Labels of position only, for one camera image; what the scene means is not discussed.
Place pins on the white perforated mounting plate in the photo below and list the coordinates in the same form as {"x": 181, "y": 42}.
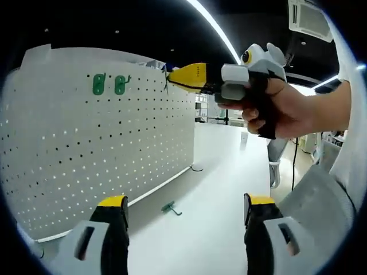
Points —
{"x": 86, "y": 143}

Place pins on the person's right hand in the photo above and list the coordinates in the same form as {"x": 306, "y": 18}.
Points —
{"x": 292, "y": 114}

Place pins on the grey mesh office chair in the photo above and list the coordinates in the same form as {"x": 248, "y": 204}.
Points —
{"x": 321, "y": 200}

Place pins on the green hook assembly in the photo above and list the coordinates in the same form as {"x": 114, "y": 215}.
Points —
{"x": 167, "y": 206}
{"x": 166, "y": 86}
{"x": 97, "y": 86}
{"x": 119, "y": 86}

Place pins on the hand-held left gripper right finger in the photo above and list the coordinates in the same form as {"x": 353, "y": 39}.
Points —
{"x": 272, "y": 249}

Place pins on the black tripod stand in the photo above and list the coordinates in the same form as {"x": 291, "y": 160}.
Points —
{"x": 226, "y": 117}

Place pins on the white ceiling air conditioner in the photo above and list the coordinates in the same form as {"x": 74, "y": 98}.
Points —
{"x": 309, "y": 17}

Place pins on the long ceiling light strip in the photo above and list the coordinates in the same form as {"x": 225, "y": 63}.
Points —
{"x": 329, "y": 81}
{"x": 218, "y": 25}

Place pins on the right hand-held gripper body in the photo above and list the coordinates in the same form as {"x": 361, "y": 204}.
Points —
{"x": 263, "y": 61}

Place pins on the small white box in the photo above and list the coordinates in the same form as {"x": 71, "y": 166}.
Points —
{"x": 244, "y": 137}

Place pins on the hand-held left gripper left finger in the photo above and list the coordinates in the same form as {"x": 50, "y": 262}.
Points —
{"x": 91, "y": 249}

